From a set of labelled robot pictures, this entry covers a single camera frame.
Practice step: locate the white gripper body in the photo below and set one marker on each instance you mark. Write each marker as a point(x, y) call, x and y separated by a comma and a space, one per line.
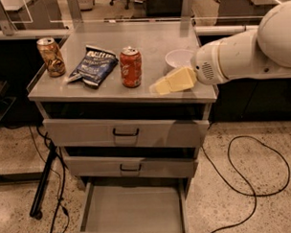
point(205, 64)

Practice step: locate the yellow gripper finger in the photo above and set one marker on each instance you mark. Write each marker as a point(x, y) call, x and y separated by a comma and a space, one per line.
point(160, 88)
point(181, 78)

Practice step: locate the red coke can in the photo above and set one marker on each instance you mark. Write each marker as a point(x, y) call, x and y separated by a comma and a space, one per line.
point(131, 67)

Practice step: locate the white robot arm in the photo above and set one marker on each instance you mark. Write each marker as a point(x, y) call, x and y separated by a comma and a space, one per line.
point(263, 53)

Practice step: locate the grey drawer cabinet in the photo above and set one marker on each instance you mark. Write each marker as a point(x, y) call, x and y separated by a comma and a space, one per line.
point(59, 100)

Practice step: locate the middle drawer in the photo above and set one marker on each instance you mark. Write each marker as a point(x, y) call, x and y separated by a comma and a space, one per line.
point(133, 162)

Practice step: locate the top drawer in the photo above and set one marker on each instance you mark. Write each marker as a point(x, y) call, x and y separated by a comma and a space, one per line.
point(127, 133)

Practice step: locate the gold brown soda can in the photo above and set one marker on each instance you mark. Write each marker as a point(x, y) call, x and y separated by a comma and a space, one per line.
point(52, 56)

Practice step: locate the open bottom drawer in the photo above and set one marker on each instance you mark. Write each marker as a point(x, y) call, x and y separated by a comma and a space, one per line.
point(134, 205)

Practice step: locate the white bowl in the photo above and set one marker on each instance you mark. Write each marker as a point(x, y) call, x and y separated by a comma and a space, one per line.
point(178, 58)

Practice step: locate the blue chip bag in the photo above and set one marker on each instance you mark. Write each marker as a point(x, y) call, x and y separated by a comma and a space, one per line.
point(97, 64)

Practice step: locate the black table leg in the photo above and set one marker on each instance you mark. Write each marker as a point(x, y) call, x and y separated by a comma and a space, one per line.
point(35, 211)

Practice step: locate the white horizontal rail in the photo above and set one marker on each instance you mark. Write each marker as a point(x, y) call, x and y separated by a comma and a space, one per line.
point(201, 30)

